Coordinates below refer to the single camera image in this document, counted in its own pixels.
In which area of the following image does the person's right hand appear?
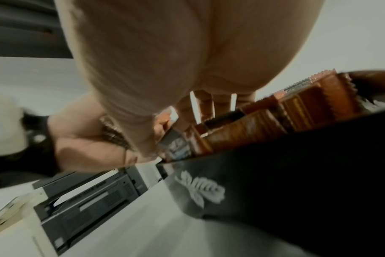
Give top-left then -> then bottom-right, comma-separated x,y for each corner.
54,0 -> 327,163

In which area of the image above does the person's left hand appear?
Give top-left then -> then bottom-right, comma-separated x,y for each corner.
48,94 -> 140,174

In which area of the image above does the pile of orange coffee sachets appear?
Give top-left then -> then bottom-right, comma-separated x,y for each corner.
186,108 -> 290,156
271,68 -> 366,134

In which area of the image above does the black tray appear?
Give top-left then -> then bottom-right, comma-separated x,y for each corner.
156,70 -> 385,257

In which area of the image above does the grey appliance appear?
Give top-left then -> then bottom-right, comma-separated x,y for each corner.
0,164 -> 166,257

